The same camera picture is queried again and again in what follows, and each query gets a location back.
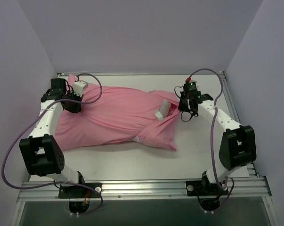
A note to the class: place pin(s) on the white pillow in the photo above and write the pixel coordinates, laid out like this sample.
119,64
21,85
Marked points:
173,110

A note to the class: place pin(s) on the aluminium rail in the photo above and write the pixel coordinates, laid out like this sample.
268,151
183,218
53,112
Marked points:
249,170
148,190

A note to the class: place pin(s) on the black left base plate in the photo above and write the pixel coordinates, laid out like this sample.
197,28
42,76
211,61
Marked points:
76,192

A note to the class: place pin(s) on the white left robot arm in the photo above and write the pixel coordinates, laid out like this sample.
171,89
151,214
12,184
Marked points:
40,151

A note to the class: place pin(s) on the aluminium right side rail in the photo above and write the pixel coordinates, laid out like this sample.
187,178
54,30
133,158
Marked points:
249,170

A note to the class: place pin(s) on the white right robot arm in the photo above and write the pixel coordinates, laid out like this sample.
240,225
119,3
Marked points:
232,144

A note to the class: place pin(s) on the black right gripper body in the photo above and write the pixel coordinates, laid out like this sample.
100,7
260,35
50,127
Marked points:
185,103

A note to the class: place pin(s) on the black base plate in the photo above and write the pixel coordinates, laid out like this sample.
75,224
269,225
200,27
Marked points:
76,192
199,188

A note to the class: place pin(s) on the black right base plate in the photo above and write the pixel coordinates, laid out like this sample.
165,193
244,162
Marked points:
199,188

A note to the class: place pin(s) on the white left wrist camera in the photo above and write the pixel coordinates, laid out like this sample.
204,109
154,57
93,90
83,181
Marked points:
79,87

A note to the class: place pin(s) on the aluminium front rail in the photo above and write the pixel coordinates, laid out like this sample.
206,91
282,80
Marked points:
148,190

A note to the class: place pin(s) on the pink floral pillowcase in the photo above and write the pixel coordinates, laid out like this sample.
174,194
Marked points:
112,115

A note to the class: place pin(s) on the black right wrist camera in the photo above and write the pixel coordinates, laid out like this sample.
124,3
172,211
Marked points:
190,87

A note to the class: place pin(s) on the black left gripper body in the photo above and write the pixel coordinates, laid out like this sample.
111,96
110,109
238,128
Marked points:
72,105

